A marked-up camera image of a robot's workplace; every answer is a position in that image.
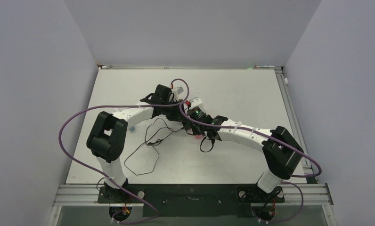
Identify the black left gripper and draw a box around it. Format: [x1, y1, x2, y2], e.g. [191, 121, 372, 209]
[161, 99, 188, 123]

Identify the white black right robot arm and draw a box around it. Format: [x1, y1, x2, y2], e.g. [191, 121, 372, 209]
[187, 106, 303, 202]

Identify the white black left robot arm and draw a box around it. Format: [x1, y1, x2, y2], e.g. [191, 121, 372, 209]
[86, 85, 184, 202]

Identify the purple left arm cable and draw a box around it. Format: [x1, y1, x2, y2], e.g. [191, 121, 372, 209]
[58, 78, 190, 225]

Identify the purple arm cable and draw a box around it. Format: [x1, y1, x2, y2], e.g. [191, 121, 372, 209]
[179, 103, 322, 225]
[58, 78, 190, 225]

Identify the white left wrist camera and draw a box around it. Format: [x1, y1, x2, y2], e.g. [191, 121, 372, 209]
[170, 84, 184, 102]

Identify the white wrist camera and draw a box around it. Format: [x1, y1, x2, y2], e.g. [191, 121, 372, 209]
[170, 84, 184, 102]
[189, 97, 205, 112]

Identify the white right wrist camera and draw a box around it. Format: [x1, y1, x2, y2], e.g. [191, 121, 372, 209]
[189, 97, 205, 112]

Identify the long black adapter cable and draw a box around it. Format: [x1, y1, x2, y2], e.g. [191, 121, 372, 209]
[123, 117, 185, 176]

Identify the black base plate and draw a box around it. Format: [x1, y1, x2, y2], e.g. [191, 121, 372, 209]
[97, 184, 285, 218]

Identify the aluminium frame rail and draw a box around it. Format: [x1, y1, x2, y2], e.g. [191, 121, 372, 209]
[274, 66, 317, 184]

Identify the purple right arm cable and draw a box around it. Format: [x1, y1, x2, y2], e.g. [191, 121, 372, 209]
[179, 103, 322, 225]

